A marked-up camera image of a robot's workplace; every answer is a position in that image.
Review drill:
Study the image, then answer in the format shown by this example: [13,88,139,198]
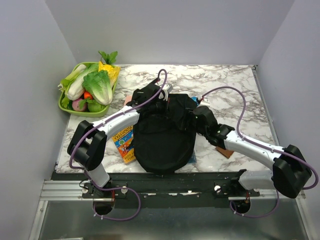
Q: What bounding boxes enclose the pink radish toy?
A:
[71,98,87,112]

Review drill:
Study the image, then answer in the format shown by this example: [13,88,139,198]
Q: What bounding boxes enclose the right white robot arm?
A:
[186,105,313,199]

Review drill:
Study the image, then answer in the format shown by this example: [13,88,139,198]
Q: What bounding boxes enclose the green lettuce toy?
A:
[82,70,113,106]

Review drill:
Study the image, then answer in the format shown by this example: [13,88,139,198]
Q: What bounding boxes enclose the yellow leafy vegetable toy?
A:
[98,61,121,87]

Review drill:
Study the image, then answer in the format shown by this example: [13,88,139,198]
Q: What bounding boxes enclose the black student backpack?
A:
[133,93,197,174]

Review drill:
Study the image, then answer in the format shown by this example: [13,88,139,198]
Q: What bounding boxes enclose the orange treehouse book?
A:
[112,126,136,164]

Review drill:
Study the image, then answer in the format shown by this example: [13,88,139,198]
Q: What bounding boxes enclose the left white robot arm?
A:
[67,82,173,198]

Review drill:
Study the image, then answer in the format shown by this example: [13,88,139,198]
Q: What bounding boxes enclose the white bok choy toy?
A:
[58,62,99,101]

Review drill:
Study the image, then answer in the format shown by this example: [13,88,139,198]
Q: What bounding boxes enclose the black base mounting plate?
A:
[50,171,260,213]

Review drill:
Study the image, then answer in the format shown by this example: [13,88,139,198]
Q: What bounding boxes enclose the green round vegetable toy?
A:
[87,99,106,113]

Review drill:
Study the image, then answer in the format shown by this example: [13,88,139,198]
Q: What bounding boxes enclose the blue patterned pencil case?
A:
[191,96,200,104]

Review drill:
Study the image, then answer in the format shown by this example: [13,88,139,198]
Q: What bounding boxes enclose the brown leather wallet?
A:
[215,147,234,159]

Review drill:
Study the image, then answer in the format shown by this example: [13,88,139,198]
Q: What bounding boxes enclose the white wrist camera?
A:
[198,98,211,108]
[158,83,173,101]

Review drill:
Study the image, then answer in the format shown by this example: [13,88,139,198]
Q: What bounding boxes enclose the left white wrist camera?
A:
[158,83,173,101]

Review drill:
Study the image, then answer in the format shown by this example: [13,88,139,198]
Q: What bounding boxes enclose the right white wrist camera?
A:
[198,98,211,108]

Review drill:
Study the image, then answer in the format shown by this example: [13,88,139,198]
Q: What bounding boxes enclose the aluminium rail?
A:
[40,180,82,201]

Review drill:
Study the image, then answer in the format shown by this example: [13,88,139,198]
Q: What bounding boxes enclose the orange carrot toy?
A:
[83,91,93,100]

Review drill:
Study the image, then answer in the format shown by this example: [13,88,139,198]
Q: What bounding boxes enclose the pink notebook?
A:
[124,95,132,106]

